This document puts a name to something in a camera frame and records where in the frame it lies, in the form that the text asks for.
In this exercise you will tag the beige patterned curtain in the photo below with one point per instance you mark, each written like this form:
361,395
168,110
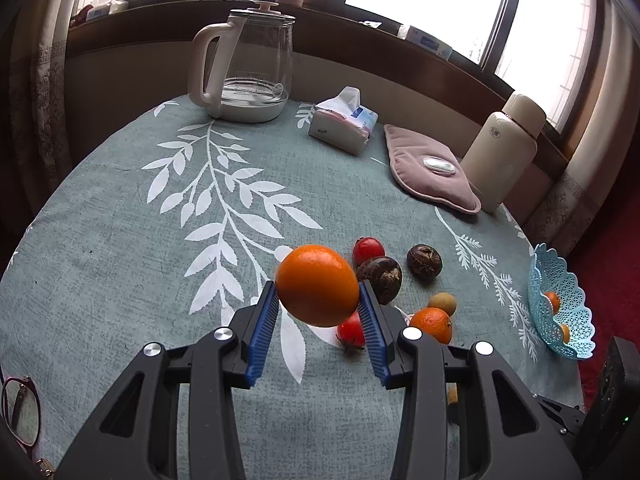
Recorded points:
573,203

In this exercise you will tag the cream thermos flask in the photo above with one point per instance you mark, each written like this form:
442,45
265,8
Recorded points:
503,149

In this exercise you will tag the pink hot water bag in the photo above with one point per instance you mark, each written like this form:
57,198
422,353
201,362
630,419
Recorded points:
427,170

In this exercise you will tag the glass electric kettle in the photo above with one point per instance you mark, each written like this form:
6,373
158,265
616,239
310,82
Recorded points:
241,70

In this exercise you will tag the left beige curtain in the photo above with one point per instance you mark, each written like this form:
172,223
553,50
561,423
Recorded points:
37,97

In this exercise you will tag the eyeglasses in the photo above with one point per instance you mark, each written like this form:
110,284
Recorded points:
20,410

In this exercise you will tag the green leaf-pattern tablecloth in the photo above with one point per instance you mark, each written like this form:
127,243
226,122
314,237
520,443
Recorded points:
177,220

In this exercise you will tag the small mandarin in basket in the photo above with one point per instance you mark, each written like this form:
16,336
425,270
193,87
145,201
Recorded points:
555,301

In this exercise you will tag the white box on windowsill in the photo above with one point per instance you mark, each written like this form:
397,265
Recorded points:
424,40

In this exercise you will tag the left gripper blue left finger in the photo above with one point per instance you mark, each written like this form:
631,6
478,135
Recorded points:
258,333

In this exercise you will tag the red cherry tomato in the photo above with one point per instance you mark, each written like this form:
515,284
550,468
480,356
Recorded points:
350,333
366,248

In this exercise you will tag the mandarin on table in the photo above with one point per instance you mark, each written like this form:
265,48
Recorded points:
435,322

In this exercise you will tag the light blue plastic fruit basket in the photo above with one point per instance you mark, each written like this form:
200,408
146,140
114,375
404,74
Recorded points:
548,271

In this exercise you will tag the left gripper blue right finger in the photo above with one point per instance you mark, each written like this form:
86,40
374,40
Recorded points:
380,341

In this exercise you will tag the small brown longan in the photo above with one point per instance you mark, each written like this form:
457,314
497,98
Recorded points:
443,301

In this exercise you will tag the large orange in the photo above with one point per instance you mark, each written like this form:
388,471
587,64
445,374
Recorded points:
316,285

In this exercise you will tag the dark passion fruit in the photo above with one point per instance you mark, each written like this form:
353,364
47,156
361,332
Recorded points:
424,262
384,275

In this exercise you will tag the tissue pack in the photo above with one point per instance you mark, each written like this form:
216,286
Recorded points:
343,122

